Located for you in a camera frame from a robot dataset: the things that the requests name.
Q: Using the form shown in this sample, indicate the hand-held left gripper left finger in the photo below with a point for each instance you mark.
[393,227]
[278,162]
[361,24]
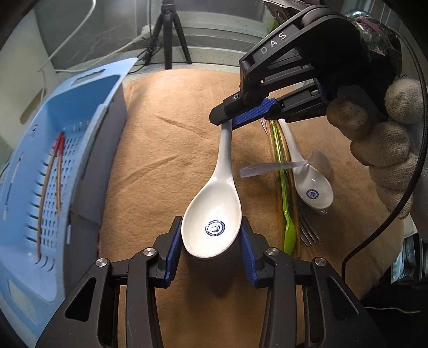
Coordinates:
[172,251]

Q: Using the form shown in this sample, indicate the large white ceramic spoon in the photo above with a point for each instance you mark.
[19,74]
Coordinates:
[210,210]

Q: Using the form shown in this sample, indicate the small white ceramic spoon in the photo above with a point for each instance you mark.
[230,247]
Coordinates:
[314,190]

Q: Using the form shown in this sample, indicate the person's right hand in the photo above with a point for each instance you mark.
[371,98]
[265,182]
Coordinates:
[384,147]

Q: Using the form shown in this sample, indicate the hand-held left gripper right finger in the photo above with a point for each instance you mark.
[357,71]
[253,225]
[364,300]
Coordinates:
[249,257]

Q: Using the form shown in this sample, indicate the white plastic stick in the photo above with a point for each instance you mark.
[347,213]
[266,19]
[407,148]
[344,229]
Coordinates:
[11,187]

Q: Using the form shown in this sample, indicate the dark cloth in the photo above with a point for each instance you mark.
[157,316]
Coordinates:
[394,314]

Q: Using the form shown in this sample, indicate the metal fork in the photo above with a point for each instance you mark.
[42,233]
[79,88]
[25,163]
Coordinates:
[308,234]

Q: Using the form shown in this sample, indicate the red-tipped wooden chopstick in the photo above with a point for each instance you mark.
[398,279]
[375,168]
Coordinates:
[59,187]
[45,187]

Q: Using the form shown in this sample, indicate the blue plastic basket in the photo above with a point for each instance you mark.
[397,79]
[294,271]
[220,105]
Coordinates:
[83,100]

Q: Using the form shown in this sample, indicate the black tripod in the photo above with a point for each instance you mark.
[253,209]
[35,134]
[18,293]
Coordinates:
[167,40]

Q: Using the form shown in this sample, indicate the green plastic fork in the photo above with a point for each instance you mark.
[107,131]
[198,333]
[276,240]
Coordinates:
[289,231]

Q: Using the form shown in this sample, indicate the clear plastic spoon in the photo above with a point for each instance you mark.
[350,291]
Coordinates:
[260,169]

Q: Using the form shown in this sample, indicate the brown blanket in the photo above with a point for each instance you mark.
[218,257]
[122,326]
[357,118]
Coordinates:
[150,167]

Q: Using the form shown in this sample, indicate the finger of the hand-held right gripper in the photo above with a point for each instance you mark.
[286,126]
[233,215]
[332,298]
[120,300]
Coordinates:
[301,103]
[254,112]

